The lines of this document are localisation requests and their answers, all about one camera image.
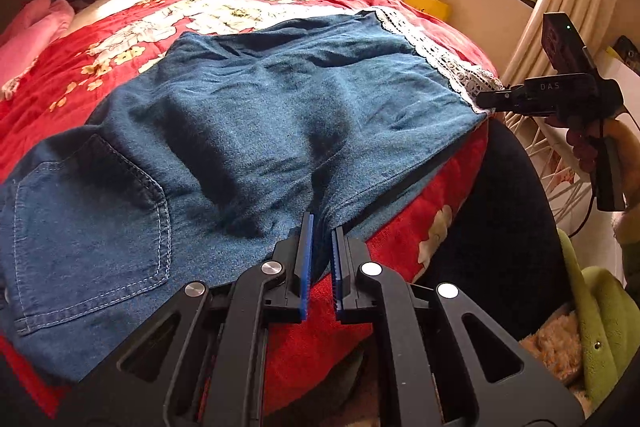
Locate blue denim pants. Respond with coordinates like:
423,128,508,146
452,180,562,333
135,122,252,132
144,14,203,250
0,9,503,383

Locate white wire rack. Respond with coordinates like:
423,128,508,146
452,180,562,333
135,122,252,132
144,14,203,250
500,112,601,223

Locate red floral blanket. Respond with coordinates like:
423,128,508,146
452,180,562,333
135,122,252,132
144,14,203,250
0,0,501,418

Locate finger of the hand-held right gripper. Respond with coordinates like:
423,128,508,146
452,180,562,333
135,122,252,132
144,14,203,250
475,88,527,115

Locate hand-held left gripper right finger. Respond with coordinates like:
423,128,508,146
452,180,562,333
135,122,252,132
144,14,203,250
331,227,586,427

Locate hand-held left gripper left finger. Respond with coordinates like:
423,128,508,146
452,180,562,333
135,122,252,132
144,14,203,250
55,213,315,427

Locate pink blanket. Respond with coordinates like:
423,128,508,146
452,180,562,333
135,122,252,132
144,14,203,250
0,0,76,95

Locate yellow box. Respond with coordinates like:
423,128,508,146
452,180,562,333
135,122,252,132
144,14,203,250
404,0,453,20

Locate black cable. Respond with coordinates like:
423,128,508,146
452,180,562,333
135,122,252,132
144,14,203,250
569,187,601,239

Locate green plush toy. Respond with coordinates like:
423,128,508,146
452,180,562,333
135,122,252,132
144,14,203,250
557,229,640,408

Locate person's right hand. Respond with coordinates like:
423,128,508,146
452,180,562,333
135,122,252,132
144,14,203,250
545,114,640,175

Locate tan fluffy plush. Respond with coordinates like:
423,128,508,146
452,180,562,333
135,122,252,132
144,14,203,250
520,312,583,383

